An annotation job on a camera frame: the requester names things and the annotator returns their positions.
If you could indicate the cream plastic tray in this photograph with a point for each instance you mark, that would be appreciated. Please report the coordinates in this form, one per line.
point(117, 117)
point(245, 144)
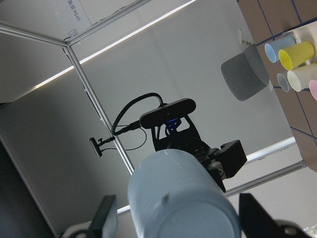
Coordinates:
point(303, 33)

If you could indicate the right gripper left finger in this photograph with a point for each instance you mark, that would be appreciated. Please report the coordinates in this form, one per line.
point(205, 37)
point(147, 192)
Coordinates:
point(104, 223)

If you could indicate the yellow cup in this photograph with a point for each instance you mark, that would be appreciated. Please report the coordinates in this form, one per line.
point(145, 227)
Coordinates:
point(295, 55)

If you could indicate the light blue cup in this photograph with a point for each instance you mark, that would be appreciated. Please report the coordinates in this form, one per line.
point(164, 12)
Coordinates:
point(272, 49)
point(171, 195)

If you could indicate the cream white cup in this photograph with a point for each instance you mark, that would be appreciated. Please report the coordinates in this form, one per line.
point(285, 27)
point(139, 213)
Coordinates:
point(300, 77)

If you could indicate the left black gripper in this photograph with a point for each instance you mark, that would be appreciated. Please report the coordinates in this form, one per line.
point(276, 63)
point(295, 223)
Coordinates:
point(220, 163)

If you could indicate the pink cup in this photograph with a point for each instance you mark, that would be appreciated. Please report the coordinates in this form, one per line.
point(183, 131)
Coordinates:
point(313, 88)

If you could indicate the grey cup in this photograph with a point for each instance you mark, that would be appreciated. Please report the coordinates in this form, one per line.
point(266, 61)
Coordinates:
point(283, 81)

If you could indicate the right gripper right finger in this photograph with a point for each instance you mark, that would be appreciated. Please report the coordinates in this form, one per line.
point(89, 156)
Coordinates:
point(254, 220)

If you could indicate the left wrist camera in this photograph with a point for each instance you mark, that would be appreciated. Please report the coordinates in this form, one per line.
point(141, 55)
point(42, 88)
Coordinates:
point(176, 110)

